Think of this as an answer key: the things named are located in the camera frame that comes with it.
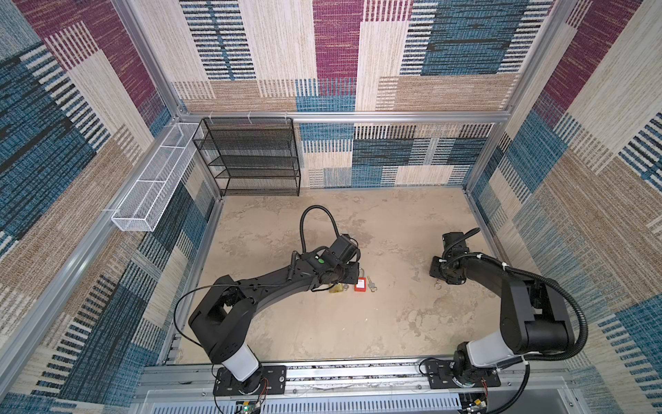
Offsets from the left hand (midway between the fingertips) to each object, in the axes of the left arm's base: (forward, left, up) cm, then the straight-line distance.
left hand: (355, 270), depth 85 cm
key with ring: (-1, -6, -10) cm, 12 cm away
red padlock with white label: (-1, -3, -8) cm, 8 cm away
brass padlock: (-2, +6, -9) cm, 11 cm away
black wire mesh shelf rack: (+50, +41, +7) cm, 65 cm away
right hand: (+2, -30, -9) cm, 31 cm away
